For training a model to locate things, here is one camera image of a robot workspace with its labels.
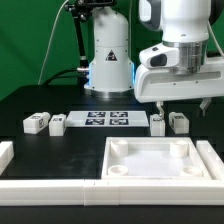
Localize black cable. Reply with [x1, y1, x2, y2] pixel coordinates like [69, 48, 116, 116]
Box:
[42, 68, 84, 86]

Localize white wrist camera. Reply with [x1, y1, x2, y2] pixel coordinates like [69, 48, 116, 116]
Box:
[139, 43, 179, 68]

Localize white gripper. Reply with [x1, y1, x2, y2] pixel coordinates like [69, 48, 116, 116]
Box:
[134, 57, 224, 119]

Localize white cable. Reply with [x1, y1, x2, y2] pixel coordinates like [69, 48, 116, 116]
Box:
[37, 0, 69, 86]

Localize white square tabletop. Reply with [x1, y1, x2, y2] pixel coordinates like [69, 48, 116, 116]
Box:
[101, 137, 211, 180]

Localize white marker sheet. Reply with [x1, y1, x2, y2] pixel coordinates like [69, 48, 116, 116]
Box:
[66, 111, 149, 127]

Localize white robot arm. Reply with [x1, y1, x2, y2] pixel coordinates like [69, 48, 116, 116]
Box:
[86, 0, 224, 110]

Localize black camera stand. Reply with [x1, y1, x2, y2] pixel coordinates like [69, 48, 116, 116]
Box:
[65, 0, 117, 89]

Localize white U-shaped fence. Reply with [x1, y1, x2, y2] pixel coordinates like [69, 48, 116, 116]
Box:
[0, 141, 224, 206]

